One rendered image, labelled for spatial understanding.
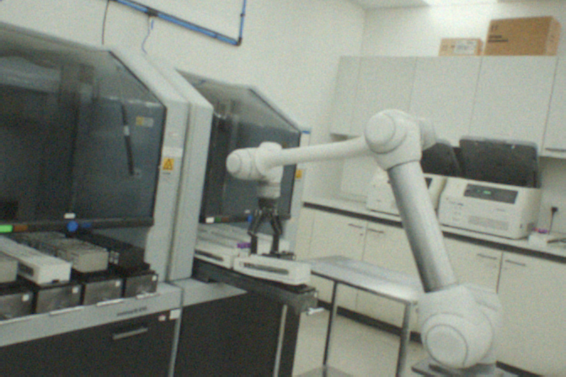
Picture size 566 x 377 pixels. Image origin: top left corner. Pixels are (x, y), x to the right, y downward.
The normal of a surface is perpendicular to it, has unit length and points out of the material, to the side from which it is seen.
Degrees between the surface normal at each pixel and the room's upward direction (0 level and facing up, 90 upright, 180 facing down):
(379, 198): 90
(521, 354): 90
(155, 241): 90
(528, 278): 90
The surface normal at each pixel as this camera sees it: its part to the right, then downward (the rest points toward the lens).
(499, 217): -0.58, -0.04
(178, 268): 0.79, 0.14
